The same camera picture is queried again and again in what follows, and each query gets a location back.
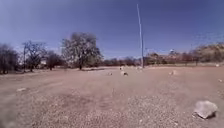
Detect small pale rock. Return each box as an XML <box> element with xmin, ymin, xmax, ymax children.
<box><xmin>120</xmin><ymin>70</ymin><xmax>129</xmax><ymax>77</ymax></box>

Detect large leafy tree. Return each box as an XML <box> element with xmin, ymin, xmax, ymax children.
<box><xmin>61</xmin><ymin>32</ymin><xmax>104</xmax><ymax>71</ymax></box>

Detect tall thin pale pole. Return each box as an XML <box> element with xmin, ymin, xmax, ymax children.
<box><xmin>135</xmin><ymin>3</ymin><xmax>145</xmax><ymax>69</ymax></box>

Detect distant row of trees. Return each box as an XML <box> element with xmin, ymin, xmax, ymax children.
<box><xmin>99</xmin><ymin>49</ymin><xmax>224</xmax><ymax>67</ymax></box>

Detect small dark bushy tree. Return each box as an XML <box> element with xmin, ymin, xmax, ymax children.
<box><xmin>45</xmin><ymin>50</ymin><xmax>65</xmax><ymax>71</ymax></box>

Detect bare dark tree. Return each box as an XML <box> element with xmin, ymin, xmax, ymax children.
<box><xmin>21</xmin><ymin>40</ymin><xmax>48</xmax><ymax>73</ymax></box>

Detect flat pale stone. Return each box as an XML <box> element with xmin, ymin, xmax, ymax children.
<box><xmin>16</xmin><ymin>87</ymin><xmax>27</xmax><ymax>93</ymax></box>

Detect brown hillside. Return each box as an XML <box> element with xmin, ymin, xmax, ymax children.
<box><xmin>193</xmin><ymin>42</ymin><xmax>224</xmax><ymax>63</ymax></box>

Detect large grey rock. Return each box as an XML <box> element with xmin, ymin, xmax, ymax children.
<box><xmin>193</xmin><ymin>100</ymin><xmax>219</xmax><ymax>120</ymax></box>

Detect dark tree clump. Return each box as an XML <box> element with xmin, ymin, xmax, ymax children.
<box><xmin>0</xmin><ymin>43</ymin><xmax>20</xmax><ymax>75</ymax></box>

